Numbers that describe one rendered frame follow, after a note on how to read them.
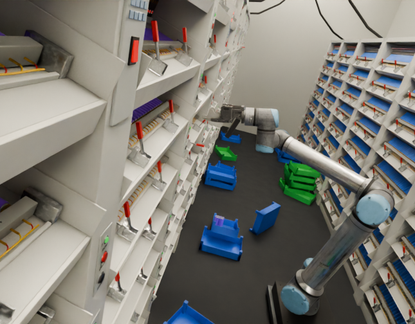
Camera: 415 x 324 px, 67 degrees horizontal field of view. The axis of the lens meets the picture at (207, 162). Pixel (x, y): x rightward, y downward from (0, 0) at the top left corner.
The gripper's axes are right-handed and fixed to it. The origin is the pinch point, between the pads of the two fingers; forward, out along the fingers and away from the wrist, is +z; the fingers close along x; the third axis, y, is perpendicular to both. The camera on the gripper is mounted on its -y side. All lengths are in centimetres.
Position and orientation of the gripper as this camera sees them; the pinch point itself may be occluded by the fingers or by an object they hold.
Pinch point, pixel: (204, 118)
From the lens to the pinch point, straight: 162.1
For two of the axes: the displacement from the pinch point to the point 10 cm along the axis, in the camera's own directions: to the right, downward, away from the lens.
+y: 0.3, -9.3, -3.6
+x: -1.4, 3.5, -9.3
